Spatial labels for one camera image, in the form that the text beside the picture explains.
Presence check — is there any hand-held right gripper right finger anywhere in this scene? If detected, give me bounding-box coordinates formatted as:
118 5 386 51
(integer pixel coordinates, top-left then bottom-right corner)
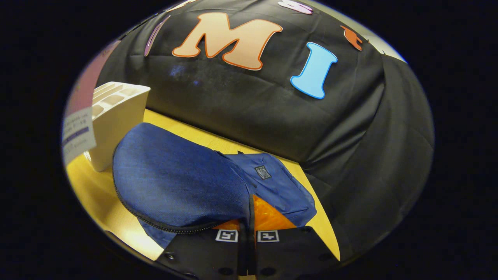
249 193 340 280

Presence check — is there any pink cream book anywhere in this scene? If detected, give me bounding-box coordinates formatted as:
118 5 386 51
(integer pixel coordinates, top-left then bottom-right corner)
61 39 122 165

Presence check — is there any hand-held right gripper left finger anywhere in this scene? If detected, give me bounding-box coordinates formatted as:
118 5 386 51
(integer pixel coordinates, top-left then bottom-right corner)
156 219 249 280

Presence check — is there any black backdrop cloth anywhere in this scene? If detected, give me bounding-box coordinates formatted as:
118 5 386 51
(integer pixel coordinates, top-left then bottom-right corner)
95 0 435 260

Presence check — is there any blue schoolbag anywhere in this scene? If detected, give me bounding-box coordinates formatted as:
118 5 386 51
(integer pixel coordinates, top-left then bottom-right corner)
112 122 317 249

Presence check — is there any white plastic bookshelf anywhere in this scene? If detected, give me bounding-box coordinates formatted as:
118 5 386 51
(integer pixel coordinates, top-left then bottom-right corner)
84 81 151 172

